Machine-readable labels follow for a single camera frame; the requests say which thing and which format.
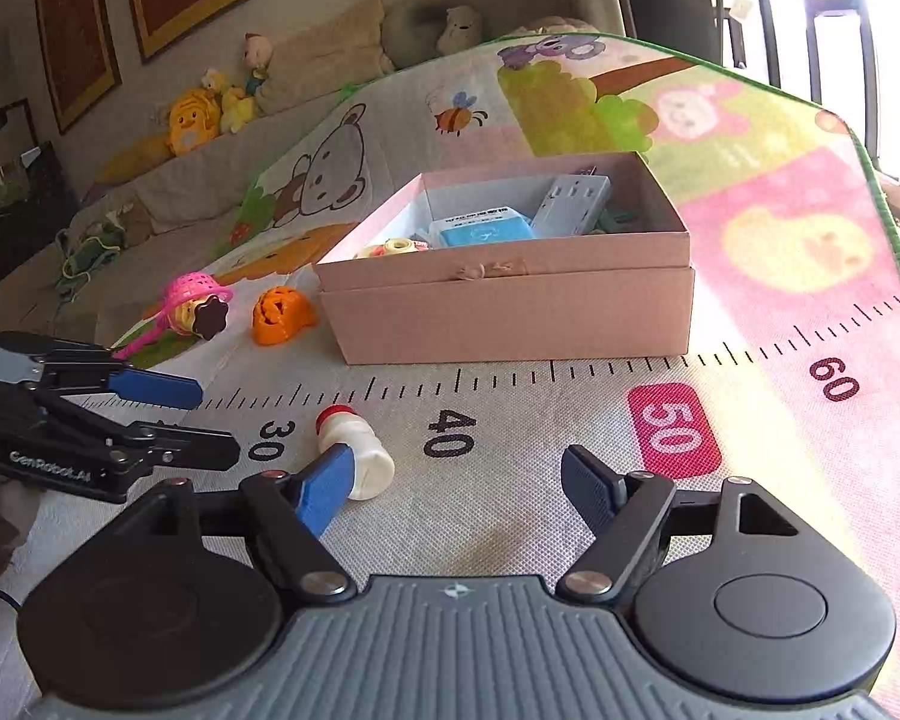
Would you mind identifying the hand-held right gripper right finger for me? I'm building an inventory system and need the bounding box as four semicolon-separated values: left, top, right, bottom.
555;444;800;605

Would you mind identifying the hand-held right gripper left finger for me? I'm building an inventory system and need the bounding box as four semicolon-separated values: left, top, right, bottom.
139;442;358;605

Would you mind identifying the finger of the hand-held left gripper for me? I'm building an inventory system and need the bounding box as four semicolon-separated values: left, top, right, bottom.
41;401;242;475
15;345;205;412

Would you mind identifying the white toy bottle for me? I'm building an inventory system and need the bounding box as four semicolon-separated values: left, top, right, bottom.
315;404;396;502

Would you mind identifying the pink cardboard box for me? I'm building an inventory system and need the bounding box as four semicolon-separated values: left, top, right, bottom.
313;151;697;367

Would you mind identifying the teal toy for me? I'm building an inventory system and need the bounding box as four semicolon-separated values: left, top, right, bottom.
594;199;650;235

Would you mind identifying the blue tissue pack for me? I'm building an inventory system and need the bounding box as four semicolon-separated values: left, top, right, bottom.
426;205;538;249

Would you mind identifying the grey power strip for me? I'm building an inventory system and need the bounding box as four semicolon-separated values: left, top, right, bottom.
529;173;614;236

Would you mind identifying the pink basket toy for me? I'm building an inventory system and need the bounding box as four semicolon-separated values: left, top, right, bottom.
111;271;235;362

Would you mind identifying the cartoon printed play mat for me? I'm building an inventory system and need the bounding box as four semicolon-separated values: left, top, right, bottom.
0;33;900;720

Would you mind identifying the orange toy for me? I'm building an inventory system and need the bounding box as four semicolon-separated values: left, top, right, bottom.
250;284;320;347

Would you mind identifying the beige covered sofa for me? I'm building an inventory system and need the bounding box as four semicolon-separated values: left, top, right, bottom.
0;37;421;346

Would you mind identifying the long yellow plush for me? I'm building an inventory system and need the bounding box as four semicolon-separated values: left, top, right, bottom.
94;131;175;187

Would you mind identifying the yellow duck plush backpack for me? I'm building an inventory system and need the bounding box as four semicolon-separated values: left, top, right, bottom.
163;88;224;157

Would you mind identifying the small yellow duck plush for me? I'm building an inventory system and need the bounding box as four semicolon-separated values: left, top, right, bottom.
201;69;262;136

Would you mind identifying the brown haired doll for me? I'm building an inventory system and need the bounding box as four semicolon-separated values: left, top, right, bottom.
241;33;275;100

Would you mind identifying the narrow framed red picture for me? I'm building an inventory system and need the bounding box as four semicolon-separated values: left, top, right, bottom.
34;0;122;136

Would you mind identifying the beige pillow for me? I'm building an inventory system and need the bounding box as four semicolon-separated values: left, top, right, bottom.
259;0;397;117

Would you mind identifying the grey neck pillow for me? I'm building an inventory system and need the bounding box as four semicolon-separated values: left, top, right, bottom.
381;0;488;70

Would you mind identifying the white bear plush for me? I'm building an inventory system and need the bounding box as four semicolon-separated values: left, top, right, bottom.
436;4;487;56

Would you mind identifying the green clothing with yellow cord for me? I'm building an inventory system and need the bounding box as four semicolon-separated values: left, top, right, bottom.
52;211;132;305

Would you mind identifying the black window frame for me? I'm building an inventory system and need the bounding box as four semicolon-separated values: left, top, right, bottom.
682;0;900;170

